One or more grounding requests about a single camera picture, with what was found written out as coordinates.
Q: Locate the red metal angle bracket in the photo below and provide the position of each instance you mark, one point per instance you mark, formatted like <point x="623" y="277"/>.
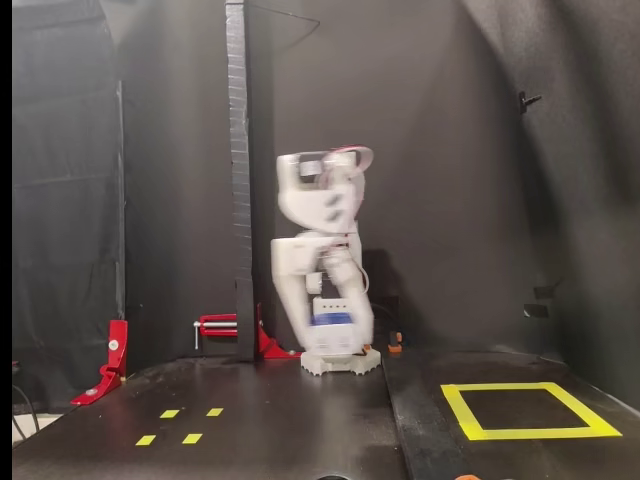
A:
<point x="117" y="340"/>

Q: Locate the yellow tape square outline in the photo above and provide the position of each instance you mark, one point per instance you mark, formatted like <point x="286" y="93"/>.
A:
<point x="530" y="434"/>

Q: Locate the black foam wrapped post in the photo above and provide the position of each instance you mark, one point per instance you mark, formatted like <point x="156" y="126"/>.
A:
<point x="240" y="150"/>

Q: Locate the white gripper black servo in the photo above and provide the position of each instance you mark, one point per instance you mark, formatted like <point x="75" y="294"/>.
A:
<point x="291" y="256"/>

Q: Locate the blue white charger plug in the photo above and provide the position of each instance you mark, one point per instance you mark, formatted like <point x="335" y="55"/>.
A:
<point x="332" y="320"/>

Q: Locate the black backdrop cloth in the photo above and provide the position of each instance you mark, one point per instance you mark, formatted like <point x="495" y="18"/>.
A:
<point x="450" y="175"/>

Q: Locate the black shiny side curtain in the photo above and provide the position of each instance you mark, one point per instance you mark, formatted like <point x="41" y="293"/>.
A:
<point x="65" y="200"/>

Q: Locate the red clamp with silver screw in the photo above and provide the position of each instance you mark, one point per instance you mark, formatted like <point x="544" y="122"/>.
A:
<point x="272" y="347"/>

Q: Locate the small yellow tape marker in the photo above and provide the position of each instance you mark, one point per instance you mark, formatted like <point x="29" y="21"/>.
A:
<point x="192" y="438"/>
<point x="145" y="440"/>
<point x="169" y="413"/>
<point x="215" y="411"/>

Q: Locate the black tape flap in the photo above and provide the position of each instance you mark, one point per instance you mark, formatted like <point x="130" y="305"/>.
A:
<point x="547" y="290"/>

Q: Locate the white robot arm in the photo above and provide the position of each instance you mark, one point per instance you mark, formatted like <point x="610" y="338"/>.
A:
<point x="310" y="205"/>

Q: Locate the black spring clip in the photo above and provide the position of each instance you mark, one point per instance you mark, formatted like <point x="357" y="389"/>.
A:
<point x="526" y="100"/>

